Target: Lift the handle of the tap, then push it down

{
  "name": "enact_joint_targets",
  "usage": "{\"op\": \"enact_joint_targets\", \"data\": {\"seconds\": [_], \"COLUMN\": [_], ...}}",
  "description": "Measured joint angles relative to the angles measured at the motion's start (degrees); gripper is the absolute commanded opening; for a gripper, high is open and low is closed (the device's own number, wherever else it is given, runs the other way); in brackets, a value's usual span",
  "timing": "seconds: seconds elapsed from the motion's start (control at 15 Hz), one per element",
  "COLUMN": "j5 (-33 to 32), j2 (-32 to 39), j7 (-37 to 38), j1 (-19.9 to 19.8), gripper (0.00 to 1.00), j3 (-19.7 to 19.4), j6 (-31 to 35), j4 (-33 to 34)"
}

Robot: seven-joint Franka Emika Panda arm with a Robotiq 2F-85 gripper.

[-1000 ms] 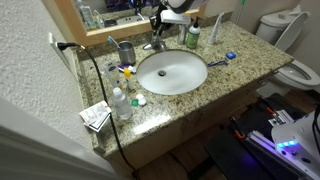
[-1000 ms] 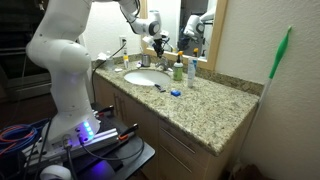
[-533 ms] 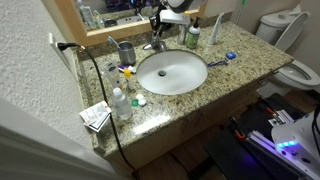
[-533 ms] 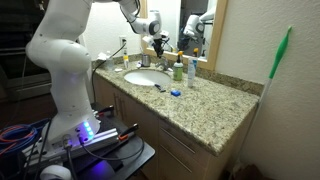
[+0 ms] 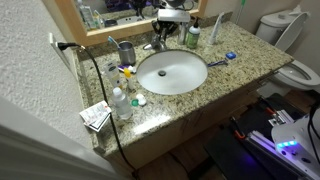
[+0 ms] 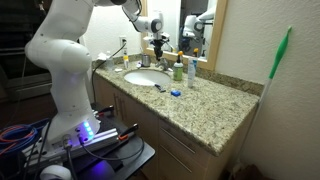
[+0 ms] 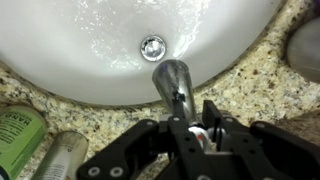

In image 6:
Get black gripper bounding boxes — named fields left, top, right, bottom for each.
left=152, top=37, right=166, bottom=62

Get chrome tap with handle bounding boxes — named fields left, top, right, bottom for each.
left=154, top=57, right=174, bottom=73

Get stainless steel cup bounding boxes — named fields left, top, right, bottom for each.
left=141, top=53, right=152, bottom=68

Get white oval sink basin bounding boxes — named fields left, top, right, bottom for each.
left=123, top=68, right=172, bottom=87

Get green bottle black pump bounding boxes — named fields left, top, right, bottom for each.
left=172, top=54, right=185, bottom=82

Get small bottle yellow cap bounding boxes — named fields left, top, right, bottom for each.
left=122, top=54, right=130, bottom=70

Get tall white standing tube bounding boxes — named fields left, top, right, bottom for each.
left=186, top=56, right=198, bottom=89

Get clear bottle white cap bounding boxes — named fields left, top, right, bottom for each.
left=105, top=50, right=115, bottom=71

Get folded paper leaflets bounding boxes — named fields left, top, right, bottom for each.
left=96, top=52, right=108, bottom=62

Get wooden vanity cabinet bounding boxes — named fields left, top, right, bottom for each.
left=92, top=73, right=258, bottom=180

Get black orange clamp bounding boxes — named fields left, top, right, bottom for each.
left=94, top=104, right=115, bottom=118
left=118, top=123, right=140, bottom=142

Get black robot cart platform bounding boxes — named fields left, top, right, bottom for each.
left=19, top=103, right=156, bottom=180

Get white round device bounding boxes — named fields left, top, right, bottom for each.
left=39, top=164, right=73, bottom=180

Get white wall power outlet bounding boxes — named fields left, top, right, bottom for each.
left=119, top=35, right=128, bottom=50

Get black power cable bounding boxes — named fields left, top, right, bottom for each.
left=91, top=39, right=128, bottom=104

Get wooden framed wall mirror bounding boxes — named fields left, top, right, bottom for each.
left=139, top=0, right=229, bottom=72

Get metal drawer handle bar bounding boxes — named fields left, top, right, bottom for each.
left=159, top=143, right=195, bottom=174
left=160, top=126, right=197, bottom=155

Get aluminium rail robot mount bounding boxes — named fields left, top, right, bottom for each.
left=23, top=128, right=121, bottom=168

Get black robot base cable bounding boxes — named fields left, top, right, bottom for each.
left=78, top=134, right=146, bottom=162
left=62, top=134, right=79, bottom=180

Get orange coiled cable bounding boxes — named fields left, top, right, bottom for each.
left=0, top=125, right=38, bottom=145

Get blue coiled cable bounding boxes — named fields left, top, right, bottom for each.
left=0, top=118, right=51, bottom=158

